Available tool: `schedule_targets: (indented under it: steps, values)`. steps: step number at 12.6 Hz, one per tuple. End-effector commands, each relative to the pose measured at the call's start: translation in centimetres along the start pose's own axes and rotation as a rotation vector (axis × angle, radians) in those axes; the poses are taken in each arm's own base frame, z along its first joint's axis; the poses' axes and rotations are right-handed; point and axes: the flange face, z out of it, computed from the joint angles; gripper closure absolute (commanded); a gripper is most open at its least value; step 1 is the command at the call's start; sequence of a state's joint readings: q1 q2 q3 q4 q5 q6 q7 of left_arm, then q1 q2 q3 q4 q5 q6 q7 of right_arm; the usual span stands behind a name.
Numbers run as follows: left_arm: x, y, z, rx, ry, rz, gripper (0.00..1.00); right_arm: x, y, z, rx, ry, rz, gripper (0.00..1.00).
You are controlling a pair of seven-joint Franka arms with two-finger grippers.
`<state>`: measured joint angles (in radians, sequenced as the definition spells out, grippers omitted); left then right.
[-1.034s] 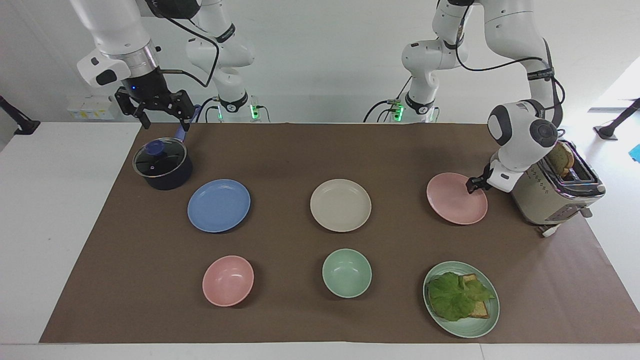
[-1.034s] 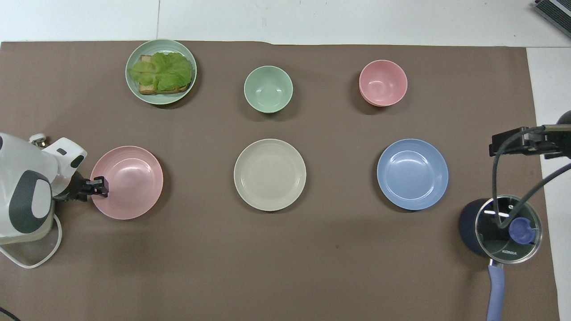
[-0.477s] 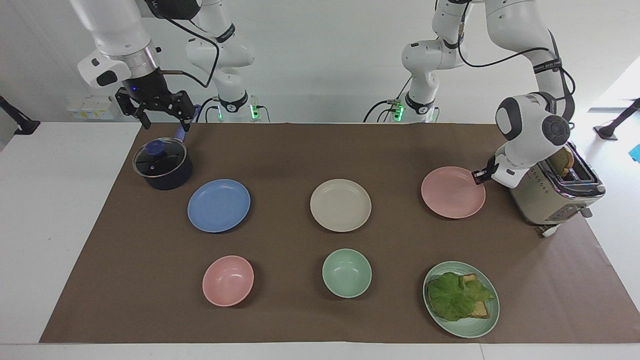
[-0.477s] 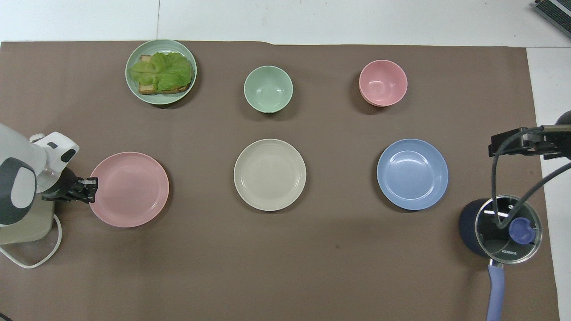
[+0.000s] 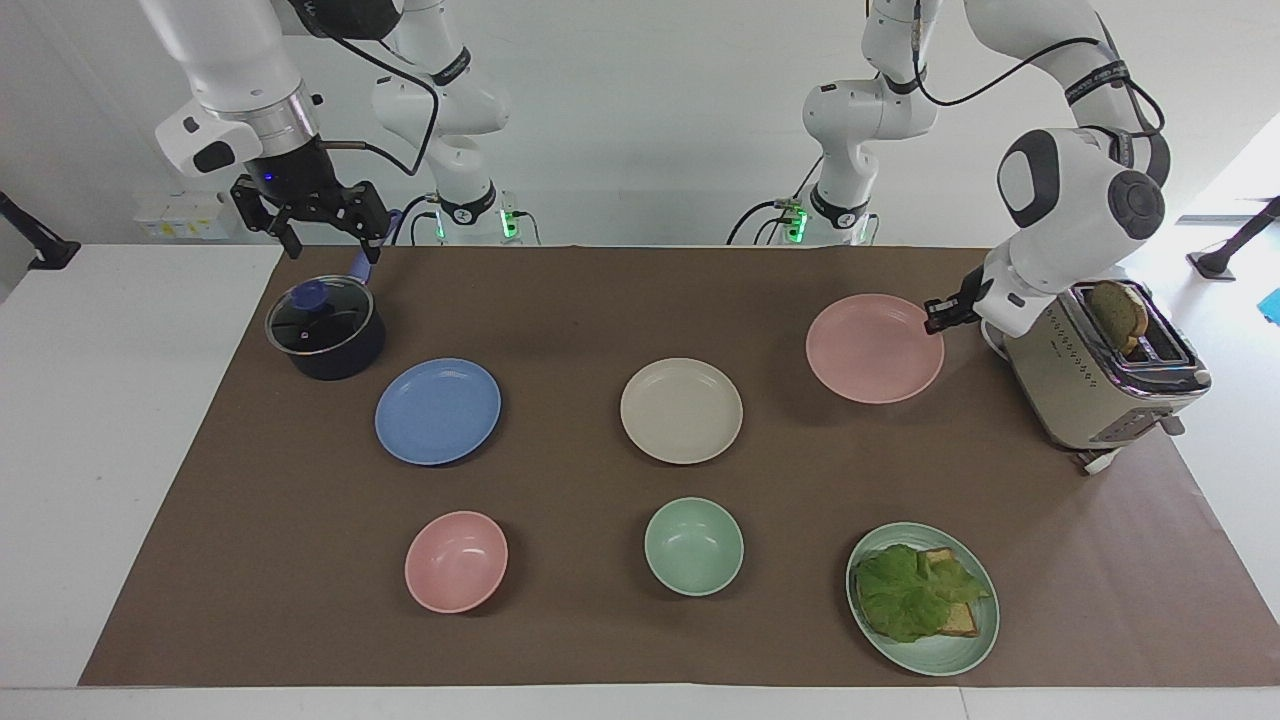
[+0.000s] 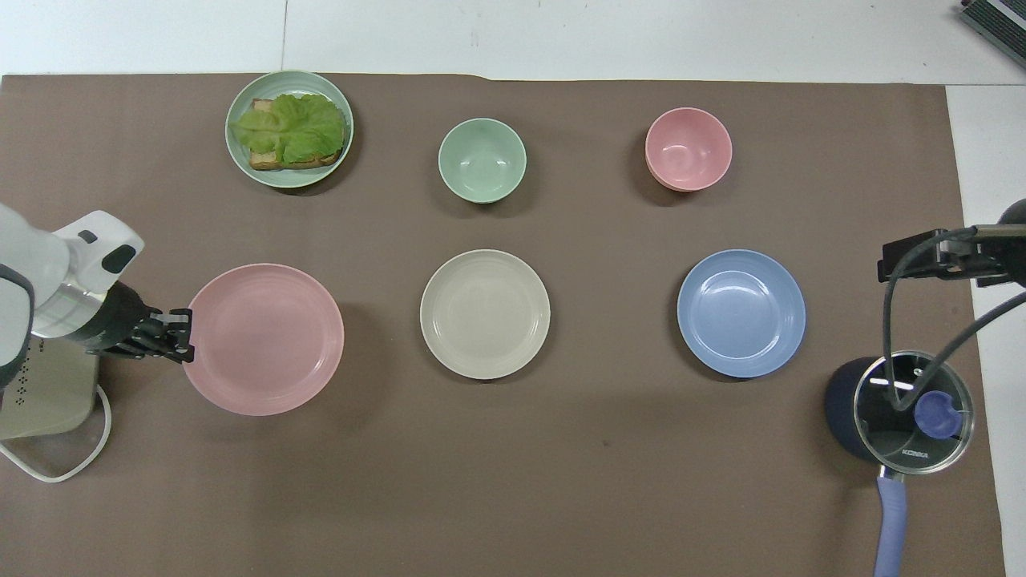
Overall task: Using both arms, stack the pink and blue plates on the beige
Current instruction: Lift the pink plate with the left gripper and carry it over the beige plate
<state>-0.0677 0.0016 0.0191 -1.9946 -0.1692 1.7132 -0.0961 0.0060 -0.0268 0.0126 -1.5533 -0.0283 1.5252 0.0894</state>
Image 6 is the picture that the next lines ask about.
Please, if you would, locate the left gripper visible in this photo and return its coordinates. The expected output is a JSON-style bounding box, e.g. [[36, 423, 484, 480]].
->
[[83, 280, 166, 358]]

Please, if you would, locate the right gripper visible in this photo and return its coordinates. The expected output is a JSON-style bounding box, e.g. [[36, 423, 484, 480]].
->
[[946, 227, 1016, 288]]

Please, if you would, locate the pink plate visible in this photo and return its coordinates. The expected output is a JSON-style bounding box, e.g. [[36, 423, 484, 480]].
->
[[183, 263, 345, 417]]

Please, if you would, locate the beige appliance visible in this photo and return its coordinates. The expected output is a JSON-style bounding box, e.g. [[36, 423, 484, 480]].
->
[[0, 335, 102, 441]]

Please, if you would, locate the glass lid with blue knob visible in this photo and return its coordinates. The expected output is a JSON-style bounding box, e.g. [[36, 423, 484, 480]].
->
[[853, 350, 976, 476]]

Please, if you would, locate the green plate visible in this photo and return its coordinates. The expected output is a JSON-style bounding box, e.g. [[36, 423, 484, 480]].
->
[[225, 71, 354, 189]]

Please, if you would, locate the dark blue pot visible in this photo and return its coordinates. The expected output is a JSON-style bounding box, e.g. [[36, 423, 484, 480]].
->
[[825, 353, 976, 577]]

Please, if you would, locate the toasted bread slice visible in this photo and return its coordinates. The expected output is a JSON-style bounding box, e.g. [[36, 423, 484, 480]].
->
[[248, 98, 346, 171]]

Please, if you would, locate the grey ribbed object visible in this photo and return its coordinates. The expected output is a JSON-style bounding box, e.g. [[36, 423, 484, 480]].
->
[[959, 0, 1026, 48]]

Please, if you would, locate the blue plate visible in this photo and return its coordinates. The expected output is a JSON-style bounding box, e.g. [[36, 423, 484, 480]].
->
[[677, 249, 806, 379]]

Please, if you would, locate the green lettuce leaf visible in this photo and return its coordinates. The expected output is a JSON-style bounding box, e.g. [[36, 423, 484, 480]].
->
[[230, 93, 346, 164]]

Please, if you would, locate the pink bowl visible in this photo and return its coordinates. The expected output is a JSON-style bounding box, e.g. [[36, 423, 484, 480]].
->
[[644, 107, 733, 193]]

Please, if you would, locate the beige plate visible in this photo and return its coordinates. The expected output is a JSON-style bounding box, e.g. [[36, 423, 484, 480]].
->
[[420, 249, 551, 381]]

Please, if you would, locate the green bowl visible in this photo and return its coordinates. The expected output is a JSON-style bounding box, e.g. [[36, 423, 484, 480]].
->
[[438, 118, 527, 204]]

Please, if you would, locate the white cable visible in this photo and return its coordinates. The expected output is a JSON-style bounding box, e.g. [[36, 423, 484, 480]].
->
[[0, 384, 112, 484]]

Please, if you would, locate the black cable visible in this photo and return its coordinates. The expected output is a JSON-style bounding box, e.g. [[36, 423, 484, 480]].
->
[[882, 227, 1026, 414]]

